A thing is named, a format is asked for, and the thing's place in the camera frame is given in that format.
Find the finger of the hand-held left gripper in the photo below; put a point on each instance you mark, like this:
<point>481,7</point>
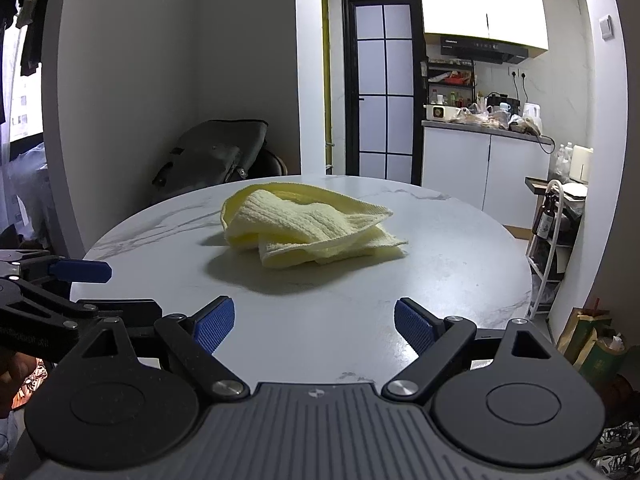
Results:
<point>82,271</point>
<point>125,308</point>

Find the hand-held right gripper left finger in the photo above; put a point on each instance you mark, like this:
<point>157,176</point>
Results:
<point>215,325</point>

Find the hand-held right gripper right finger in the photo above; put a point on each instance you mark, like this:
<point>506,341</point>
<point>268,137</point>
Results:
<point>414,327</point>

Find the yellow towel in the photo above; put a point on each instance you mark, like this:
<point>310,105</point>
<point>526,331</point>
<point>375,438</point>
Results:
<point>310,230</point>

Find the orange patterned cloth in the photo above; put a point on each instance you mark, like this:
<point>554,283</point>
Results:
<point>32,382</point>

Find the white curtain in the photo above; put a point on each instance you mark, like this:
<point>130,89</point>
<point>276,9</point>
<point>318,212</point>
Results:
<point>25,185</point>

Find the white trolley rack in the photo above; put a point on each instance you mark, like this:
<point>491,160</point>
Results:
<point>548,265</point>

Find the white base cabinet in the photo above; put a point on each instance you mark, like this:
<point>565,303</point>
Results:
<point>455,170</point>

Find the dark glass bottle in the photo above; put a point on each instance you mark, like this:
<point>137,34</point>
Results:
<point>545,220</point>

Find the black chair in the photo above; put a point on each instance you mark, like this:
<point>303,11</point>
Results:
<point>272,165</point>

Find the grey backpack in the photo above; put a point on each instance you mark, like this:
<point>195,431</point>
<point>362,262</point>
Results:
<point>210,155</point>

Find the window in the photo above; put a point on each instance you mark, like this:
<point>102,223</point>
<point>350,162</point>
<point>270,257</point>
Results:
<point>22,105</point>

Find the green paper bag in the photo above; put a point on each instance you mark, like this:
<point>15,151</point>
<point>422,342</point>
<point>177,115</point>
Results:
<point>600,355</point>

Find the white rice cooker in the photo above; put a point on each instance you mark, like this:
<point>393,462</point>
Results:
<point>440,112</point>

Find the pile of food bags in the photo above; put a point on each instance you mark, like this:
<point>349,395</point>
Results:
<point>490,119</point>

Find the clear plastic bottle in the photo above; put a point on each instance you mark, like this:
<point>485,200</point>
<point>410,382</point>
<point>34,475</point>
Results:
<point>562,160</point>

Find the grey patterned sneaker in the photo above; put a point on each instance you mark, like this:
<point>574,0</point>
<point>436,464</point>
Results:
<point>617,440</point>

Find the cream countertop appliance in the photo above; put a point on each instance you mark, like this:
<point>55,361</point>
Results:
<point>582,162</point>

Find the light blue cup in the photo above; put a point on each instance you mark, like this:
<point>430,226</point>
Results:
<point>504,107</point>

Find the hanging dark clothes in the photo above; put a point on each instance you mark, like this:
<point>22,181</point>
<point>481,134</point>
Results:
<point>30,35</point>

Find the white electric kettle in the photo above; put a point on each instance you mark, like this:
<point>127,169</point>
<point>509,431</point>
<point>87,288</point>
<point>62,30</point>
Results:
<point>531,111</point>

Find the black kitchen shelf rack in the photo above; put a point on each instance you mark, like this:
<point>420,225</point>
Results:
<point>450,78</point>

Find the black framed glass door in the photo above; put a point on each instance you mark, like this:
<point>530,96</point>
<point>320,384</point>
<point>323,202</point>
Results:
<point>370,65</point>

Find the yellow pipe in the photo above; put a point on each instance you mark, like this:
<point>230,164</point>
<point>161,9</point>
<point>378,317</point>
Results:
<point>325,60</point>

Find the black range hood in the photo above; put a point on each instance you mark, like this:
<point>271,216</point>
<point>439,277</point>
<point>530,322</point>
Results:
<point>480,49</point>

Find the white wall socket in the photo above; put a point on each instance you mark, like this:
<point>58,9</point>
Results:
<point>517,73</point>

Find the white wall cabinet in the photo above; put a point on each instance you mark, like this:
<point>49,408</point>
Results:
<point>480,0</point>

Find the white light switch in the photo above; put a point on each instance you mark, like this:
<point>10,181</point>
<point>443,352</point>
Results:
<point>606,27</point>

